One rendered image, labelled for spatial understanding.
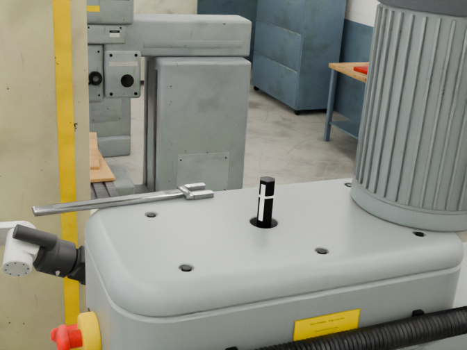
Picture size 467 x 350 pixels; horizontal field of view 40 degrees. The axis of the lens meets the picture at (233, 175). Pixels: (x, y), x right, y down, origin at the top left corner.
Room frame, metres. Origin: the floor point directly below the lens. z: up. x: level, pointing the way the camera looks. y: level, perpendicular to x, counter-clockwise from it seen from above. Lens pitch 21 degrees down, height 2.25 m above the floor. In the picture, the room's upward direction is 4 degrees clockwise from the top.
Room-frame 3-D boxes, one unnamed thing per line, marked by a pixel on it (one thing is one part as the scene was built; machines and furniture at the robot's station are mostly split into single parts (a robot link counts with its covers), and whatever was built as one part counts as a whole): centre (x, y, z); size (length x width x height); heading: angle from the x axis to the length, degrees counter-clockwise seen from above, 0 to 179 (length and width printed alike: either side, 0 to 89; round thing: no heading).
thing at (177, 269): (0.77, -0.06, 1.81); 0.47 x 0.26 x 0.16; 114
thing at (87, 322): (0.68, 0.17, 1.76); 0.06 x 0.02 x 0.06; 24
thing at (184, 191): (0.80, 0.14, 1.89); 0.24 x 0.04 x 0.01; 117
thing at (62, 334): (0.67, 0.19, 1.76); 0.04 x 0.03 x 0.04; 24
